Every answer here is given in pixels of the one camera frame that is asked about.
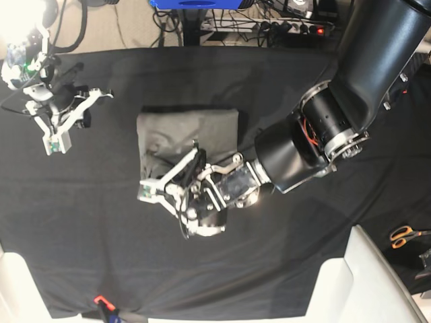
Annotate white chair left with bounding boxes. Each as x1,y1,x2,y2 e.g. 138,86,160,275
1,250,52,322

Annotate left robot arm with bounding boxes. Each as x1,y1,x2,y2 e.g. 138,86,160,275
137,1,430,237

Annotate orange handled scissors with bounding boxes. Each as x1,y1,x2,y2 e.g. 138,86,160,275
389,225,430,249

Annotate red black clamp bottom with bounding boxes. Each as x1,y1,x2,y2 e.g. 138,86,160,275
94,295,122,323

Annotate white chair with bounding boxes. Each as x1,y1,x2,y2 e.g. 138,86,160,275
1,250,52,322
305,225,427,322

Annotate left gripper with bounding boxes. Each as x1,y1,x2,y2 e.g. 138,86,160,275
137,139,226,239

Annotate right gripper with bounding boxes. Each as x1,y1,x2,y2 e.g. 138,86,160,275
24,62,114,155

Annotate black metal tool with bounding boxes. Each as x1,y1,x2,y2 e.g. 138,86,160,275
415,249,431,279

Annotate black stand post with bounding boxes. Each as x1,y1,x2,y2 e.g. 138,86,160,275
182,9,203,46

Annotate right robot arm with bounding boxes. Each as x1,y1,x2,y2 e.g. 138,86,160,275
1,1,114,155

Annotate grey T-shirt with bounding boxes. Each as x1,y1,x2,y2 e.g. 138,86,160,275
136,110,239,180

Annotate white chair right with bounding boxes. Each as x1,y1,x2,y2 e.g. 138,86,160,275
305,225,427,322

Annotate blue plastic bin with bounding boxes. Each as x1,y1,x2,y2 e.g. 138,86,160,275
149,0,242,10

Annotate black table cloth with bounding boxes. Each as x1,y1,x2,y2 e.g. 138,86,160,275
1,47,430,320

